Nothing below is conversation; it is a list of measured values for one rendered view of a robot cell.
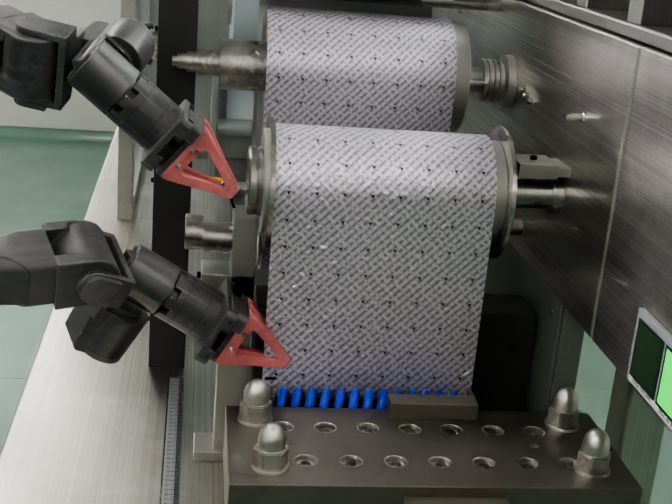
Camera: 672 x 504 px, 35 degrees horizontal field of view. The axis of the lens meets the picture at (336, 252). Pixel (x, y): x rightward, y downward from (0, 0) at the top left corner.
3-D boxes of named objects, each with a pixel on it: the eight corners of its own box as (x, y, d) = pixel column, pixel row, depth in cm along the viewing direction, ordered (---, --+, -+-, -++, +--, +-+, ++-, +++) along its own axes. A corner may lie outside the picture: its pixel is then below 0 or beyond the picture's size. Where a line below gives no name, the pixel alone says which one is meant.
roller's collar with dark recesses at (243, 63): (218, 84, 140) (220, 34, 138) (264, 86, 141) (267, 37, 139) (219, 93, 134) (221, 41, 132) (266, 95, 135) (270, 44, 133)
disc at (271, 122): (258, 212, 126) (267, 93, 119) (262, 213, 126) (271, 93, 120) (264, 273, 113) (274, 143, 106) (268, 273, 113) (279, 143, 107)
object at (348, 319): (260, 404, 118) (270, 245, 113) (467, 408, 122) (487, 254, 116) (260, 406, 118) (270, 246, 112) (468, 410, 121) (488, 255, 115)
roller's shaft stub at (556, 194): (490, 205, 123) (495, 168, 121) (549, 208, 124) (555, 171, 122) (500, 216, 118) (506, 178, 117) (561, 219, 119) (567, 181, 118)
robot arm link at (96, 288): (90, 274, 102) (68, 220, 108) (31, 360, 106) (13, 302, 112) (190, 301, 110) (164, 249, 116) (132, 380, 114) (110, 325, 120)
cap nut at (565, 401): (540, 416, 117) (546, 378, 116) (572, 417, 117) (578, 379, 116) (550, 432, 113) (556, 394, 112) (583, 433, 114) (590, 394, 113)
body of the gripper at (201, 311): (208, 369, 111) (146, 333, 109) (208, 330, 120) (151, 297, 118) (243, 319, 109) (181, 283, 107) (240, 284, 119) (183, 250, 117)
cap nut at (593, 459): (568, 460, 108) (574, 420, 107) (602, 460, 108) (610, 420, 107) (580, 479, 105) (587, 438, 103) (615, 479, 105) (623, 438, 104)
